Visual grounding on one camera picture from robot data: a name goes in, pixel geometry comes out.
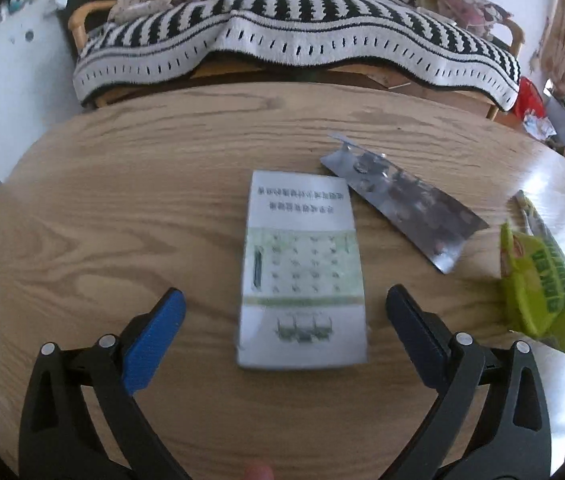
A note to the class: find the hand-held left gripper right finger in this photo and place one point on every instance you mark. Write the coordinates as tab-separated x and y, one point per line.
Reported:
417	335

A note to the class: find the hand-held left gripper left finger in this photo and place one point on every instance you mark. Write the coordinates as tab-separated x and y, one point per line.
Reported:
155	340

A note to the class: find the green snack packet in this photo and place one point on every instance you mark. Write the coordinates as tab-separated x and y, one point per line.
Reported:
537	285

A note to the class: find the white and green medicine box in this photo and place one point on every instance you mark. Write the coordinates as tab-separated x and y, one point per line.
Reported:
302	270

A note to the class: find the silver blister pack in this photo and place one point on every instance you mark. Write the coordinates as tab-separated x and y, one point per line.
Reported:
402	200

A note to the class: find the round wooden table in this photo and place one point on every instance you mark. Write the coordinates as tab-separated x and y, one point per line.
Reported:
137	210

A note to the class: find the crumpled white paper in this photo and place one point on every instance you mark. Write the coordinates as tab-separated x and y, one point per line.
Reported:
539	127

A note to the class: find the red bag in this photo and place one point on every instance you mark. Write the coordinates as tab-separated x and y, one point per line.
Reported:
529	100

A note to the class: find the white cabinet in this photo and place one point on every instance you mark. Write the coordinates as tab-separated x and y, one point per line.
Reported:
12	85

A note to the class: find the black white striped blanket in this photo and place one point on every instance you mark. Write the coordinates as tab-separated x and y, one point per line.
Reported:
312	35

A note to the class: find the wooden armchair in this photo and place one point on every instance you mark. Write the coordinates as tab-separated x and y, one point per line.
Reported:
90	15

